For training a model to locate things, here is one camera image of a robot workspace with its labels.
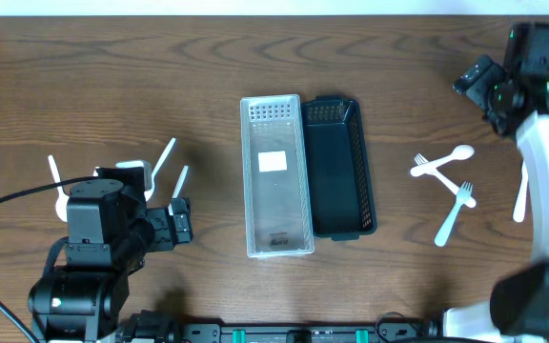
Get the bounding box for pale green plastic fork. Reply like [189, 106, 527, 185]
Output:
[434, 181, 473, 247]

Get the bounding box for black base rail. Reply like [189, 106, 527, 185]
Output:
[105, 311, 441, 343]

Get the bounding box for left black cable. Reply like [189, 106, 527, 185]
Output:
[0, 175, 99, 343]

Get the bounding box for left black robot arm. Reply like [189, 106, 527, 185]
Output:
[28, 179, 193, 342]

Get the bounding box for white label sticker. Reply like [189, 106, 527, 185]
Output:
[257, 151, 287, 172]

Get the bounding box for white plastic spoon far left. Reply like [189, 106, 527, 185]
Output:
[48, 155, 69, 222]

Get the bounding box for white fork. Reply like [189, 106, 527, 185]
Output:
[410, 153, 477, 208]
[512, 162, 528, 223]

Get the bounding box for clear plastic basket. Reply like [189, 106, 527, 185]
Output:
[240, 94, 315, 259]

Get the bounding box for white thick plastic spoon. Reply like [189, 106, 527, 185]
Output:
[410, 145, 475, 177]

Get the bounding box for dark green plastic basket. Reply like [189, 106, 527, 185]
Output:
[301, 95, 377, 241]

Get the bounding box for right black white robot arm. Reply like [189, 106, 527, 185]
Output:
[440, 22, 549, 342]

